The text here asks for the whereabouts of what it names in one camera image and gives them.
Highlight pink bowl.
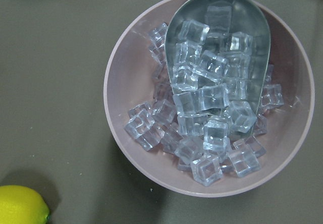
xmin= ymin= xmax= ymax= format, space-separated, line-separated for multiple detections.
xmin=103 ymin=0 xmax=315 ymax=198

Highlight clear acrylic ice cubes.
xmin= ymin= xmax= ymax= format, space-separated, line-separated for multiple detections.
xmin=124 ymin=1 xmax=285 ymax=187

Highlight metal ice scoop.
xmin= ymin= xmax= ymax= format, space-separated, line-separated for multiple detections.
xmin=164 ymin=0 xmax=272 ymax=141

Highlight yellow lemon near bowl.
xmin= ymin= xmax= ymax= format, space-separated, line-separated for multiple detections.
xmin=1 ymin=185 xmax=49 ymax=223

